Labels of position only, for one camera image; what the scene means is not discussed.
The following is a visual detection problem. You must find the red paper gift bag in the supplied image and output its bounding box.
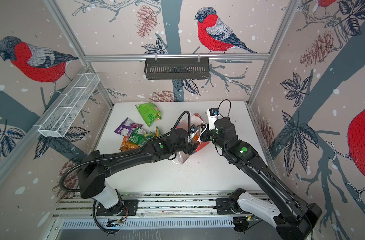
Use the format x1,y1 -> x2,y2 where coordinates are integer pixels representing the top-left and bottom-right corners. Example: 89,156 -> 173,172
172,113 -> 209,165

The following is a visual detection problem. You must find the dark green snack packet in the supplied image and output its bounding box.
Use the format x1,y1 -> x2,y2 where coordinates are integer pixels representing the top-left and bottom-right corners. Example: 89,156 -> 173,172
128,128 -> 155,147

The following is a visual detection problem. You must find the bright green chips bag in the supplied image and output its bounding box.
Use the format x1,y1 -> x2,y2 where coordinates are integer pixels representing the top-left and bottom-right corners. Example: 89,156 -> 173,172
136,103 -> 162,127

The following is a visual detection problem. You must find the orange snack packet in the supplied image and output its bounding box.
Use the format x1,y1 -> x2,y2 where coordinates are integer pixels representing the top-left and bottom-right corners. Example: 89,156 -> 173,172
119,136 -> 139,152

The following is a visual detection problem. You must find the purple snack packet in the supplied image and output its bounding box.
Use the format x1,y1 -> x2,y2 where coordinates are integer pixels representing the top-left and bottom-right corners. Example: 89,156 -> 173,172
114,118 -> 142,137

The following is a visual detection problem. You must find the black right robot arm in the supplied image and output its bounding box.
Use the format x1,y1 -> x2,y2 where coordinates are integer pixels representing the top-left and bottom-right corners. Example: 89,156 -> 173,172
200,117 -> 322,240

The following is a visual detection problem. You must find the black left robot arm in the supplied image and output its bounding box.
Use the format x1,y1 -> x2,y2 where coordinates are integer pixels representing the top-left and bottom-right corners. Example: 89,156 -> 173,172
77,128 -> 199,199

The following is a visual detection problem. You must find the orange rainbow candy packet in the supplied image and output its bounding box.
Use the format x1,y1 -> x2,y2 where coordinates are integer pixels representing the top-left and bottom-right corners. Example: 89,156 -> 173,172
192,130 -> 201,144

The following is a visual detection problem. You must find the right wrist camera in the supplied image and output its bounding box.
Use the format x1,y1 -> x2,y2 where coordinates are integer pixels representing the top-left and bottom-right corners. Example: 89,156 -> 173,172
206,108 -> 222,130

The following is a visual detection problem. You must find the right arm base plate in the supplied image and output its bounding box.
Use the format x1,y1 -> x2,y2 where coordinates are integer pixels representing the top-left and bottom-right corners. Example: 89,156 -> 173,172
213,188 -> 254,216

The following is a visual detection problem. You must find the black hanging wall basket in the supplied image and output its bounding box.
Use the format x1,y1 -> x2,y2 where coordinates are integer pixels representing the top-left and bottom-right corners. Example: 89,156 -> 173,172
144,58 -> 210,80

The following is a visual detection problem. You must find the aluminium mounting rail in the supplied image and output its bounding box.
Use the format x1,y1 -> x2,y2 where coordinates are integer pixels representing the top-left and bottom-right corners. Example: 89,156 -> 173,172
54,191 -> 301,218

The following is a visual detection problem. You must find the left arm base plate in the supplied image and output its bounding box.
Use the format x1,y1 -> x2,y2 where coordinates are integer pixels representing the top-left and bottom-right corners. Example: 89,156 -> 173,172
96,200 -> 139,217

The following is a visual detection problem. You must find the black corrugated cable hose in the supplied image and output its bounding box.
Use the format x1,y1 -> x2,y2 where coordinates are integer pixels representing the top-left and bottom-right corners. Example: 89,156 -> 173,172
58,110 -> 192,235

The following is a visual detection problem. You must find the white wire mesh shelf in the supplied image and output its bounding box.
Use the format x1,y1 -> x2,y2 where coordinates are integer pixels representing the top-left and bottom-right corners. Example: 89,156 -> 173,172
38,73 -> 100,138

